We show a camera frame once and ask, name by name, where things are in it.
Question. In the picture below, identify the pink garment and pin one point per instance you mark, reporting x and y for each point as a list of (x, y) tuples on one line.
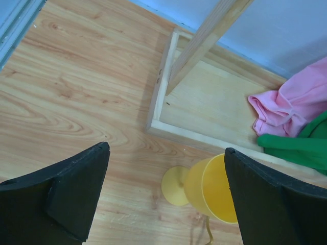
[(284, 112)]

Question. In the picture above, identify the yellow wine glass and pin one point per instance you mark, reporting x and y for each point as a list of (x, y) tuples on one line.
[(205, 186)]

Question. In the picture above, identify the wooden clothes rack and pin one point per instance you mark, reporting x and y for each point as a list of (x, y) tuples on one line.
[(201, 92)]

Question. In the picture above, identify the green garment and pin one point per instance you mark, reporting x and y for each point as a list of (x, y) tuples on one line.
[(307, 149)]

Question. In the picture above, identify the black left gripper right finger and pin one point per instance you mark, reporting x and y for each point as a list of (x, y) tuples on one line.
[(272, 207)]

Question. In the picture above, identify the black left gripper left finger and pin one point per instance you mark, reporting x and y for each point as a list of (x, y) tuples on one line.
[(56, 204)]

